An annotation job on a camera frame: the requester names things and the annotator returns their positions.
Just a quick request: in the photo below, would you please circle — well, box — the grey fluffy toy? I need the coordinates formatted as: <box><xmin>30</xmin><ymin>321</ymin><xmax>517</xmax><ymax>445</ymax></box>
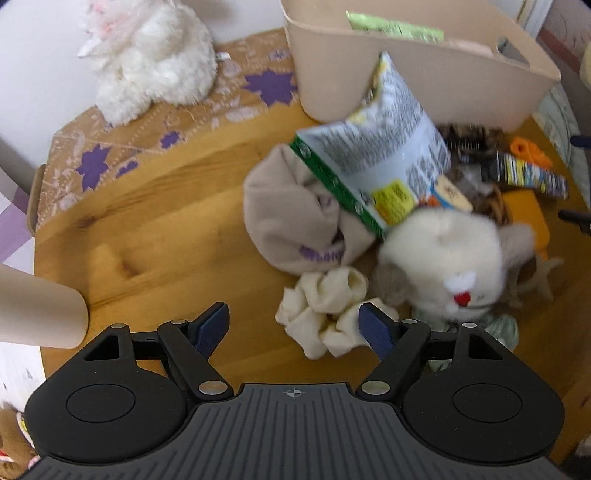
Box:
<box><xmin>372</xmin><ymin>263</ymin><xmax>413</xmax><ymax>306</ymax></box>

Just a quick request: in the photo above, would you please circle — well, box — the white plush rabbit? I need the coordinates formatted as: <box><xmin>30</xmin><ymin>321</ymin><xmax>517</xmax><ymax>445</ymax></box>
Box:
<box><xmin>76</xmin><ymin>0</ymin><xmax>218</xmax><ymax>127</ymax></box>

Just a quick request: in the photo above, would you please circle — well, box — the cream scrunchie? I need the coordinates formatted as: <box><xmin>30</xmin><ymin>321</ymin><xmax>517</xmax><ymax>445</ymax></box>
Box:
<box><xmin>276</xmin><ymin>267</ymin><xmax>399</xmax><ymax>361</ymax></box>

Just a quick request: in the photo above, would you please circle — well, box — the beige plastic container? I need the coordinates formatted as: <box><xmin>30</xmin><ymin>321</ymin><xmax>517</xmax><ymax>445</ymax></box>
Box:
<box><xmin>280</xmin><ymin>0</ymin><xmax>562</xmax><ymax>133</ymax></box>

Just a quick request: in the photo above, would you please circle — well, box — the purple checked blanket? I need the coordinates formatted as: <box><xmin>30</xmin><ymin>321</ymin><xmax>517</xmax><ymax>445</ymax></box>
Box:
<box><xmin>0</xmin><ymin>185</ymin><xmax>38</xmax><ymax>278</ymax></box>

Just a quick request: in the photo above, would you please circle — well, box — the small cream label packet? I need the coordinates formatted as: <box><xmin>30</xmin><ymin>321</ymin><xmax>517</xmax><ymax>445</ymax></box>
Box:
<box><xmin>429</xmin><ymin>178</ymin><xmax>473</xmax><ymax>213</ymax></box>

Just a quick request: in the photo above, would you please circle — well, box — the green edged snack bag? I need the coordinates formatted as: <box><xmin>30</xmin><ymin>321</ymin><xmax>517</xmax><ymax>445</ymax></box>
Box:
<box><xmin>290</xmin><ymin>52</ymin><xmax>452</xmax><ymax>241</ymax></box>

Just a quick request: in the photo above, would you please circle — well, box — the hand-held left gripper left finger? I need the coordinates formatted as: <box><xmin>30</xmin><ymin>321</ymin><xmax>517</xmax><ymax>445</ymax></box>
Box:
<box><xmin>82</xmin><ymin>302</ymin><xmax>234</xmax><ymax>400</ymax></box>

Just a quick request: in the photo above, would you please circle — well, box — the brown flowered table mat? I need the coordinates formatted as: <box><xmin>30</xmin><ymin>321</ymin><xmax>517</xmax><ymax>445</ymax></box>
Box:
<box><xmin>28</xmin><ymin>28</ymin><xmax>301</xmax><ymax>237</ymax></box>

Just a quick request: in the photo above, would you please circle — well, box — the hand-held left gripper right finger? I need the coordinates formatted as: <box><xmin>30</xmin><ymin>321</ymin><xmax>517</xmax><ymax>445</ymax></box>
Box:
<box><xmin>353</xmin><ymin>302</ymin><xmax>513</xmax><ymax>400</ymax></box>

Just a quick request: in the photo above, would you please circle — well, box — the orange cup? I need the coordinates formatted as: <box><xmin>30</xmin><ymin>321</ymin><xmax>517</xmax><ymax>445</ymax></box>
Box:
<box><xmin>501</xmin><ymin>190</ymin><xmax>551</xmax><ymax>259</ymax></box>

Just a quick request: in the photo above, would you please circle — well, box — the white plush cat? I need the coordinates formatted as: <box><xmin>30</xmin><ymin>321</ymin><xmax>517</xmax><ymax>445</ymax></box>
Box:
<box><xmin>379</xmin><ymin>206</ymin><xmax>507</xmax><ymax>322</ymax></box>

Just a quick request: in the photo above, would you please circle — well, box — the pale green quilted cloth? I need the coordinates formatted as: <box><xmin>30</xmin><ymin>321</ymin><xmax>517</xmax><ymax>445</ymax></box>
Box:
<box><xmin>531</xmin><ymin>83</ymin><xmax>591</xmax><ymax>205</ymax></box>

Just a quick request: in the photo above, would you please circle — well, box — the beige star shaped toy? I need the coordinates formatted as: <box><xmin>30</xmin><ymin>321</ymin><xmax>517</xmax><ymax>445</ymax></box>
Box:
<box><xmin>516</xmin><ymin>256</ymin><xmax>567</xmax><ymax>302</ymax></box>

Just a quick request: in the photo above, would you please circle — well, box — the beige cardboard tube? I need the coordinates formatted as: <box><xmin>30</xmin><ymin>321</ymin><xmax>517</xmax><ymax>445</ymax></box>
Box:
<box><xmin>0</xmin><ymin>264</ymin><xmax>89</xmax><ymax>350</ymax></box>

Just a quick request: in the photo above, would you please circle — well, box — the green packet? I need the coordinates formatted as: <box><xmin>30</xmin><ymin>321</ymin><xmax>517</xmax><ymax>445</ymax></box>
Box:
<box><xmin>346</xmin><ymin>11</ymin><xmax>445</xmax><ymax>44</ymax></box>

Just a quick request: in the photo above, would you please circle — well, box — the striped snack packet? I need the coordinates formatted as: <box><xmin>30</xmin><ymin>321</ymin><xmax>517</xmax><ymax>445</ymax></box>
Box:
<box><xmin>482</xmin><ymin>152</ymin><xmax>569</xmax><ymax>200</ymax></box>

